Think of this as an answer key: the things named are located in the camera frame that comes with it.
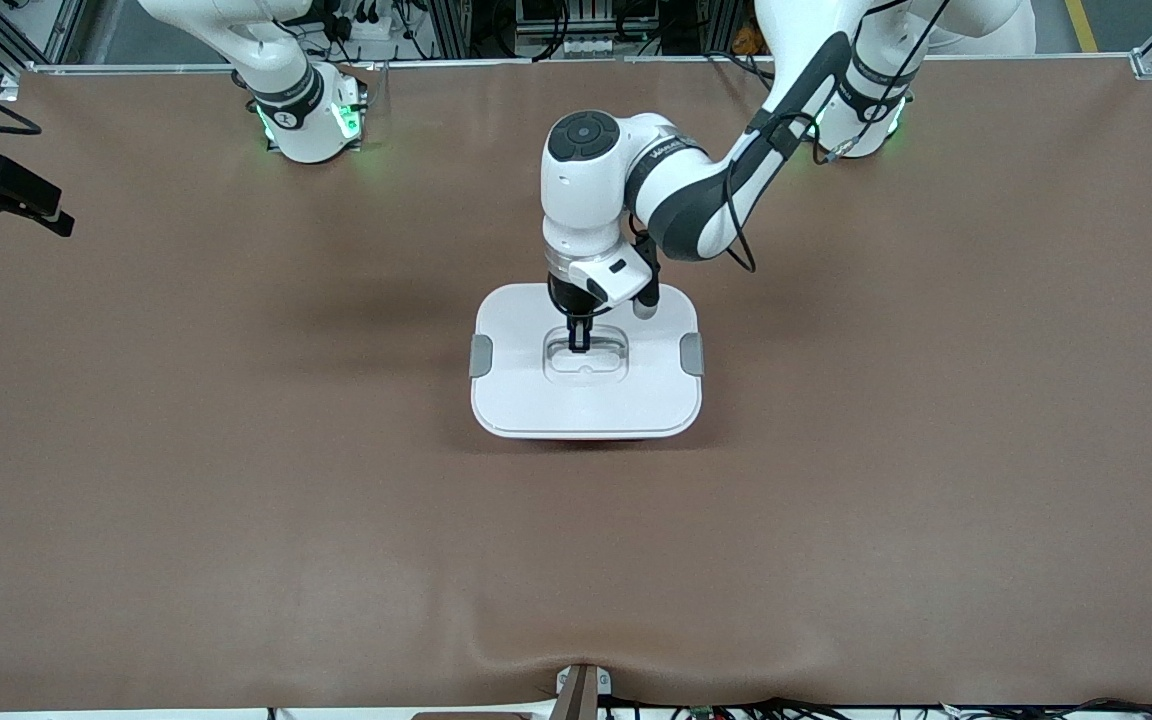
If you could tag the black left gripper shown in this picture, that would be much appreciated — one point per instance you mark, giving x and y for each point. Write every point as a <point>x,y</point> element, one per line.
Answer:
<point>566,297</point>

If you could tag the white box lid grey clips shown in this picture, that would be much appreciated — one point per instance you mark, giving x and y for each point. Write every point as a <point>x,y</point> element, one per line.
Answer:
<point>536,400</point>

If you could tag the white block on profile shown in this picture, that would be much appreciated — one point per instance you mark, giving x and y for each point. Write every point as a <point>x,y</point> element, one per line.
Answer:
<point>588,47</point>

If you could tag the brown table mat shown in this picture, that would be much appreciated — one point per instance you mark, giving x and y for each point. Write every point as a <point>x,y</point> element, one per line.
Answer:
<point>336,550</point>

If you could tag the white power strip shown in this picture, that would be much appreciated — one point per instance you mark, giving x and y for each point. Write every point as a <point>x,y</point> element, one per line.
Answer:
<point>368,25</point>

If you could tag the silver table edge rail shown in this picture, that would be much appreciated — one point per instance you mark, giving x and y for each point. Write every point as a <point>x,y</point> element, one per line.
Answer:
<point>496,61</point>

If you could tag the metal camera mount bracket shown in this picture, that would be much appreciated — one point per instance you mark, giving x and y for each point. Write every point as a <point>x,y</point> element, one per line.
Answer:
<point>581,695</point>

